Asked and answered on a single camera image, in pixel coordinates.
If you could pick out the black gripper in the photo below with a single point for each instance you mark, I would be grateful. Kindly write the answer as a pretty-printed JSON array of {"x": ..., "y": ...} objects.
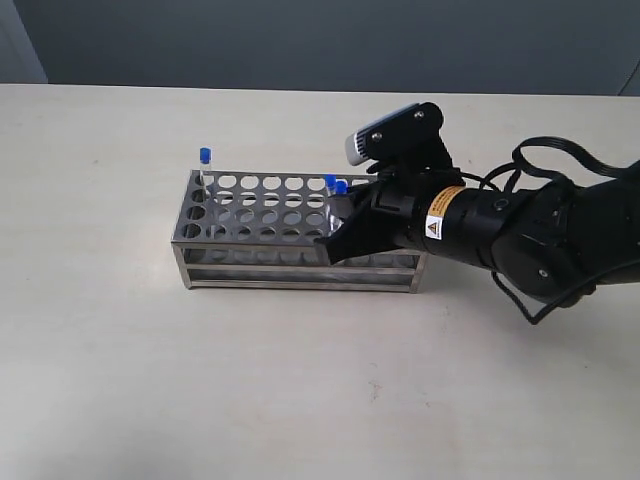
[{"x": 410, "y": 171}]

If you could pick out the blue capped tube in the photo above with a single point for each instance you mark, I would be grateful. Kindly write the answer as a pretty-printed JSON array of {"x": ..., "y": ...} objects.
[
  {"x": 330, "y": 184},
  {"x": 205, "y": 170},
  {"x": 341, "y": 189}
]

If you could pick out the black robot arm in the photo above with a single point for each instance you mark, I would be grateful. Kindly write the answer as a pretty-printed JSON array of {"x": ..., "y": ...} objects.
[{"x": 549, "y": 237}]

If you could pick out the stainless steel test tube rack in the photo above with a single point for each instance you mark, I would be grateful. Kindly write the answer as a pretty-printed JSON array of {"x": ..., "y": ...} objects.
[{"x": 257, "y": 230}]

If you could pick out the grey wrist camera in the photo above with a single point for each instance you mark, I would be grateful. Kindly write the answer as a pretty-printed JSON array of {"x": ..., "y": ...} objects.
[{"x": 361, "y": 146}]

